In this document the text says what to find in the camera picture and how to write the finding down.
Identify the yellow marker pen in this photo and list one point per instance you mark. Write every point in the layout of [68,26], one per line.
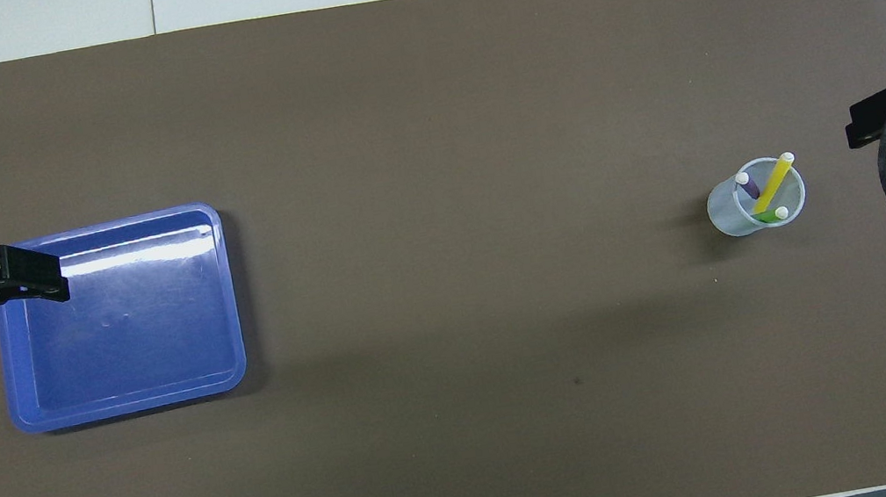
[777,179]

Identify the brown table mat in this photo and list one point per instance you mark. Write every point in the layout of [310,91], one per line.
[428,153]

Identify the blue plastic tray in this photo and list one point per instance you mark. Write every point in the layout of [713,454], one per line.
[130,351]

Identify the green marker pen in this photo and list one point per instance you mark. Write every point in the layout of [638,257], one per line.
[774,215]

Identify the purple marker pen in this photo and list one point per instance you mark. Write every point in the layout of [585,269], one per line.
[748,187]

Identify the translucent plastic cup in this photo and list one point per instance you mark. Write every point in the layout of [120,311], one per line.
[727,217]

